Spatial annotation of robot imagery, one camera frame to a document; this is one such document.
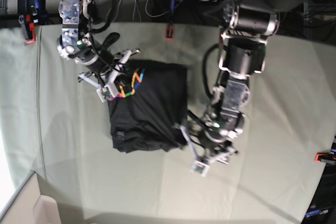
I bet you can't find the beige cardboard box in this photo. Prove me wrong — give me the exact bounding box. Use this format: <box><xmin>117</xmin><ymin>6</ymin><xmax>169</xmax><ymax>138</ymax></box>
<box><xmin>1</xmin><ymin>172</ymin><xmax>61</xmax><ymax>224</ymax></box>

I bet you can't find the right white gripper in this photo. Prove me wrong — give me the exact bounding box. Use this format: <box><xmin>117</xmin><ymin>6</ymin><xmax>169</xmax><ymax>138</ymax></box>
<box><xmin>77</xmin><ymin>48</ymin><xmax>141</xmax><ymax>102</ymax></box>

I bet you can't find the black t-shirt with colourful print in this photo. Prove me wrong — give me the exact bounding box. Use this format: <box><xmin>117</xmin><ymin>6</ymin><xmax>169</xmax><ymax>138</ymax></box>
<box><xmin>108</xmin><ymin>60</ymin><xmax>187</xmax><ymax>153</ymax></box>

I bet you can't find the red black clamp centre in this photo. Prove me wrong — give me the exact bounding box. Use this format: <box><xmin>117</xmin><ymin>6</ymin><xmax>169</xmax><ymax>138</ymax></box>
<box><xmin>164</xmin><ymin>0</ymin><xmax>176</xmax><ymax>40</ymax></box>

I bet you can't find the red black clamp right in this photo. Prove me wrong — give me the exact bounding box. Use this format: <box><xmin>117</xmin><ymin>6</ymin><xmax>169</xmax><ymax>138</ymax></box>
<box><xmin>314</xmin><ymin>142</ymin><xmax>335</xmax><ymax>165</ymax></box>

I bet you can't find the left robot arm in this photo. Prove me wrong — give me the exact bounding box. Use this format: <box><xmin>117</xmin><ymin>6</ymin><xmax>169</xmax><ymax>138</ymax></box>
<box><xmin>180</xmin><ymin>0</ymin><xmax>305</xmax><ymax>176</ymax></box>

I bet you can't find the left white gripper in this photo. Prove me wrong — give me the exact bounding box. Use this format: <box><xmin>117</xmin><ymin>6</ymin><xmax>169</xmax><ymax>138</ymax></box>
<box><xmin>175</xmin><ymin>122</ymin><xmax>239</xmax><ymax>177</ymax></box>

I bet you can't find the white cable loop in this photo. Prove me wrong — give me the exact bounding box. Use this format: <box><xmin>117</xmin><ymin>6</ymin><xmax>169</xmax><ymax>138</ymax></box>
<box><xmin>112</xmin><ymin>0</ymin><xmax>155</xmax><ymax>23</ymax></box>

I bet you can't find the light green table cloth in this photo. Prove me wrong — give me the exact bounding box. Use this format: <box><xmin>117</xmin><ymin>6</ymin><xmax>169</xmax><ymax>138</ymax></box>
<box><xmin>1</xmin><ymin>25</ymin><xmax>335</xmax><ymax>223</ymax></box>

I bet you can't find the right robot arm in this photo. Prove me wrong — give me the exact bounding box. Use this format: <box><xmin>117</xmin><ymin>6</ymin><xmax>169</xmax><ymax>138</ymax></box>
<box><xmin>57</xmin><ymin>0</ymin><xmax>143</xmax><ymax>102</ymax></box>

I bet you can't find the red black clamp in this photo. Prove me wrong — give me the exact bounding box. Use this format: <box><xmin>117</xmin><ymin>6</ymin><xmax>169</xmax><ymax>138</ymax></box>
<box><xmin>164</xmin><ymin>0</ymin><xmax>176</xmax><ymax>40</ymax></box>
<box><xmin>314</xmin><ymin>142</ymin><xmax>335</xmax><ymax>165</ymax></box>
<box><xmin>17</xmin><ymin>0</ymin><xmax>47</xmax><ymax>44</ymax></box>

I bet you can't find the red black clamp left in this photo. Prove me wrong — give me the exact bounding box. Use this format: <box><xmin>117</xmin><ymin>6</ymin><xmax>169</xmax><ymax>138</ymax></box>
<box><xmin>17</xmin><ymin>0</ymin><xmax>47</xmax><ymax>44</ymax></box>

